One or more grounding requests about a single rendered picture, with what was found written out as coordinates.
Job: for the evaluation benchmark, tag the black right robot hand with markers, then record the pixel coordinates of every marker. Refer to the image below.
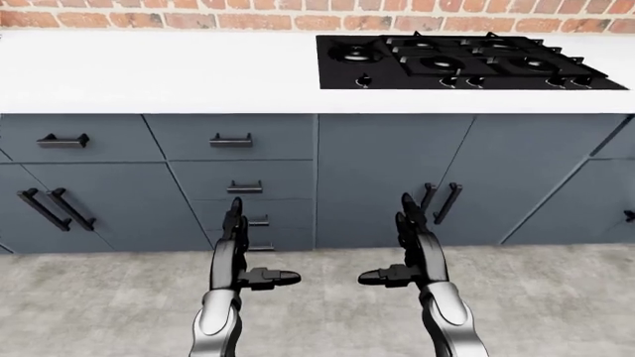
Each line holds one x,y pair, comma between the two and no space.
430,256

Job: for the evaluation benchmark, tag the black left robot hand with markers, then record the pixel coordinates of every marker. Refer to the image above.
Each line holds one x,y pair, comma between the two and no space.
225,260

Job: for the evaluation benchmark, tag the black stove knob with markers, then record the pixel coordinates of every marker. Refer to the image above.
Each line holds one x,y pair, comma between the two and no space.
475,82
364,80
580,82
556,82
449,82

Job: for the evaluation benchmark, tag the grey cabinet door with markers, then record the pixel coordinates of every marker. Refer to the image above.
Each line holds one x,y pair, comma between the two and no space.
585,201
139,208
10,223
526,163
377,163

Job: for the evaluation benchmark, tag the wide grey drawer front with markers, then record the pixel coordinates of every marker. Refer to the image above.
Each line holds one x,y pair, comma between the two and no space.
114,137

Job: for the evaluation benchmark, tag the black gas cooktop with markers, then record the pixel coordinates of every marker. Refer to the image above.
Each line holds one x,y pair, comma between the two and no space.
397,80

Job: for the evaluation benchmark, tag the black cast iron grate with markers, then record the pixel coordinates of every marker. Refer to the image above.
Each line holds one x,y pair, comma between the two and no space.
412,68
570,70

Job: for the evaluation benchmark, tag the large round gas burner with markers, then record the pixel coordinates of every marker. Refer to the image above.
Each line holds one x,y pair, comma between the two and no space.
356,56

